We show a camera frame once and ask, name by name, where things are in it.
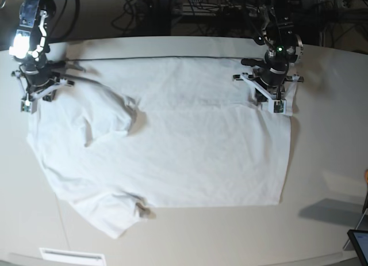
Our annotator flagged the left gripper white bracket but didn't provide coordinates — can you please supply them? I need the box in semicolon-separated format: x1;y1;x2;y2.
232;73;304;114

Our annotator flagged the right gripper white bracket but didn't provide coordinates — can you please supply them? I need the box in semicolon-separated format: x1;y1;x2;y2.
11;70;75;102

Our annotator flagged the white T-shirt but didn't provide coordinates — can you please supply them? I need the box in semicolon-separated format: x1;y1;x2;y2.
27;58;292;238

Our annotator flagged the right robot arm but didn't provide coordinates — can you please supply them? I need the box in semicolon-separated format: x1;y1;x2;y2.
9;0;75;113

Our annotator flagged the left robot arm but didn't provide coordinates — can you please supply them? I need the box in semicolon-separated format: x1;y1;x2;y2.
233;0;304;116

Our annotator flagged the black power strip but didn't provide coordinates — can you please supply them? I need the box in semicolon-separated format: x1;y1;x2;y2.
175;3;243;17

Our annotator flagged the white label strip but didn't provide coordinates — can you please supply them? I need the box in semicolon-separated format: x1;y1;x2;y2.
39;248;105;260

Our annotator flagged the tablet screen with stand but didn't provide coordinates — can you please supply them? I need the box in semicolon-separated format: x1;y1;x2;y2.
343;195;367;266

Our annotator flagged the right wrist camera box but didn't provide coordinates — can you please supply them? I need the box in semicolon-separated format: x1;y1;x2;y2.
21;100;37;114

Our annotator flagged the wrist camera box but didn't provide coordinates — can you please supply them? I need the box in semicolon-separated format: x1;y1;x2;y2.
21;100;37;114
271;100;287;115

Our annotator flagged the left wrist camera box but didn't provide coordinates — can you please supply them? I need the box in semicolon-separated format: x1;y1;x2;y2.
271;100;287;115

